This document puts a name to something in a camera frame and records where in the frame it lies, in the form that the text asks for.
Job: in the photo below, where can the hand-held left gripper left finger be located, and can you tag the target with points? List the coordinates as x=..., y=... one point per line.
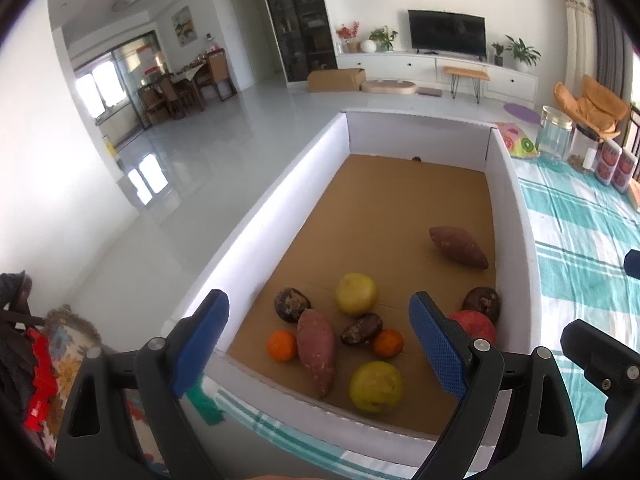
x=200, y=345

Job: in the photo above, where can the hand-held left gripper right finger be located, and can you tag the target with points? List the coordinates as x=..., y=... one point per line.
x=437, y=345

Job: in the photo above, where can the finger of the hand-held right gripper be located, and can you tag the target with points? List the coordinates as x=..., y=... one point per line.
x=600, y=360
x=633, y=263

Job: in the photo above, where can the red apple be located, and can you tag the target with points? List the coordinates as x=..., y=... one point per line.
x=477, y=326

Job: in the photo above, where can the small orange tangerine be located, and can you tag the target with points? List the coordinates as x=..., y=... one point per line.
x=389, y=342
x=282, y=346

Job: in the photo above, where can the dark brown water chestnut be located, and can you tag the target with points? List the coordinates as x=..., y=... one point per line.
x=361, y=330
x=291, y=304
x=481, y=302

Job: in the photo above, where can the yellow round fruit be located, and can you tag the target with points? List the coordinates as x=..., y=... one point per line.
x=356, y=292
x=375, y=387

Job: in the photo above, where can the purple sweet potato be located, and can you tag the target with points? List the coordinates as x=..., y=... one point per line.
x=316, y=355
x=457, y=247

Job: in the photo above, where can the white cardboard box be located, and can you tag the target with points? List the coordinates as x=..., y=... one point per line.
x=400, y=200

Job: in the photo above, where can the green cloth piece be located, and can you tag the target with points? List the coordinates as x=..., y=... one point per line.
x=205, y=405

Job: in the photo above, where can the clear jar with black lid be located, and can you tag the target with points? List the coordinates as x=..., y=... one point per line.
x=582, y=152

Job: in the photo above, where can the floral cushion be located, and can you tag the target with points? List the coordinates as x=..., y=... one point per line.
x=65, y=355

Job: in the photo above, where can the glass jar with gold lid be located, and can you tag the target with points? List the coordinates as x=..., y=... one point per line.
x=552, y=135

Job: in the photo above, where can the orange lounge chair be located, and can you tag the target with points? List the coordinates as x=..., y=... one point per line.
x=595, y=105

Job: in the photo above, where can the red cloth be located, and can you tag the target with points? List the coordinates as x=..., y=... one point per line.
x=37, y=385

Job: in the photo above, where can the fruit-printed packet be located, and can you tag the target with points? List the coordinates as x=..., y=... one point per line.
x=517, y=140

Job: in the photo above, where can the dark clothes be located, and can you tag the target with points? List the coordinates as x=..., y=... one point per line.
x=12, y=340

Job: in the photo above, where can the purple round mat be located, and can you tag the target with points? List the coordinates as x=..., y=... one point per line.
x=521, y=111

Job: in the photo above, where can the grey curtain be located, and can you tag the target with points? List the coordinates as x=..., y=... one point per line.
x=612, y=35

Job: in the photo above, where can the potted green plant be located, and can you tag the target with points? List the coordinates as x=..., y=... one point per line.
x=522, y=52

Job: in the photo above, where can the cream curtain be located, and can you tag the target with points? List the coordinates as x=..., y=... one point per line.
x=580, y=30

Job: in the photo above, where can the wooden dining chair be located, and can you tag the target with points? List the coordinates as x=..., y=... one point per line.
x=152, y=102
x=217, y=72

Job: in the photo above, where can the small dark potted plant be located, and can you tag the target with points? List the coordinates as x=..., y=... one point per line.
x=497, y=52

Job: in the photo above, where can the grey floor mat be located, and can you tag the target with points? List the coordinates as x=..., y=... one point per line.
x=430, y=92

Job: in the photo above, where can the wooden bench with metal legs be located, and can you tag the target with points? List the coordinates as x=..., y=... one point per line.
x=465, y=72

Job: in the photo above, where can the beige oval floor cushion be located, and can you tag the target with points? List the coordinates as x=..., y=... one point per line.
x=389, y=87

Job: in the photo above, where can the dining table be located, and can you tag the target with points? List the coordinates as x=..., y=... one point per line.
x=187, y=76

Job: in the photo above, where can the white television cabinet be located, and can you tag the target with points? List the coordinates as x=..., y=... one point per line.
x=425, y=67

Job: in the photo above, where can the brown cardboard box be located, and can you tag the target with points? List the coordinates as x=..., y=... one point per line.
x=335, y=80

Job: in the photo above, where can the black television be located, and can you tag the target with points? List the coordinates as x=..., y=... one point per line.
x=446, y=32

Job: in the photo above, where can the white round vase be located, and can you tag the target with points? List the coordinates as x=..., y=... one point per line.
x=369, y=46

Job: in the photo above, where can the flower vase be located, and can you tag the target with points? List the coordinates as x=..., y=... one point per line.
x=348, y=36

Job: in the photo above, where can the black glass display cabinet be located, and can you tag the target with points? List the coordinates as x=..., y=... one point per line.
x=295, y=15

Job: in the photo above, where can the round ceiling lamp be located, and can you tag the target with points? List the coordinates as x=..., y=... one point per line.
x=127, y=0

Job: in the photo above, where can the wall painting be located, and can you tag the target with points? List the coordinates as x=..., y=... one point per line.
x=182, y=25

